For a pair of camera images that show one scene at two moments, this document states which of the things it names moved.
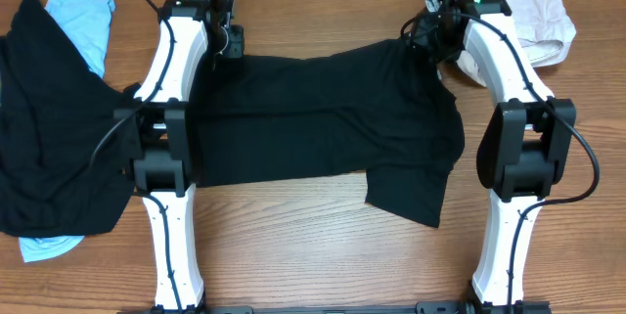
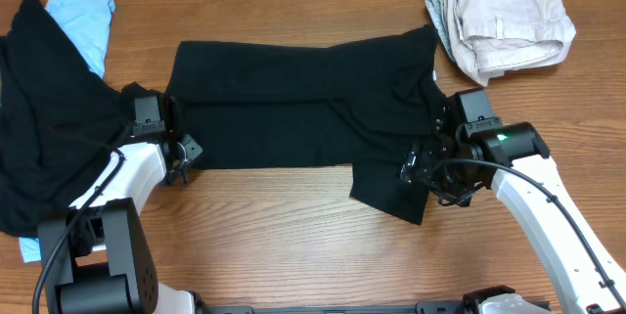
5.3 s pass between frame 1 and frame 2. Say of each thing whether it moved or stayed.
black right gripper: moved
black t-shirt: stayed
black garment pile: stayed
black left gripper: moved
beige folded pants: stayed
